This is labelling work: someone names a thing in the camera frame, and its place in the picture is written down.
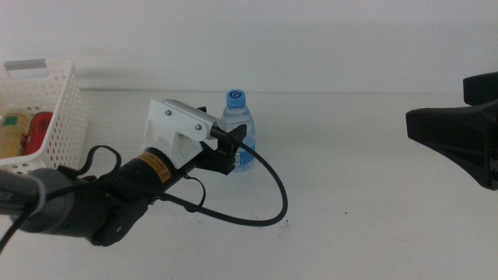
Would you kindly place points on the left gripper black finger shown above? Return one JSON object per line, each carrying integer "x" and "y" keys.
{"x": 240, "y": 132}
{"x": 202, "y": 109}

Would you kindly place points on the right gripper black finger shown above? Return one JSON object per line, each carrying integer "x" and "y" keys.
{"x": 482, "y": 89}
{"x": 455, "y": 132}

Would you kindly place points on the clear water bottle blue cap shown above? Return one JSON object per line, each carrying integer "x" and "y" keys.
{"x": 237, "y": 113}

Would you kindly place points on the red cola can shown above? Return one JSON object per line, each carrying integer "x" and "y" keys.
{"x": 39, "y": 132}

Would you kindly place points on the yellow tea bottle white cap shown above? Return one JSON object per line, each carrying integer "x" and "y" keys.
{"x": 13, "y": 140}

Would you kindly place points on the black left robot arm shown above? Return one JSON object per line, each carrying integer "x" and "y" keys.
{"x": 97, "y": 206}

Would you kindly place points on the white perforated plastic basket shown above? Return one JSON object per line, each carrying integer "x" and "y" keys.
{"x": 66, "y": 116}

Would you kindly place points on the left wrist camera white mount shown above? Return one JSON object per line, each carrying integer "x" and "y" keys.
{"x": 171, "y": 132}

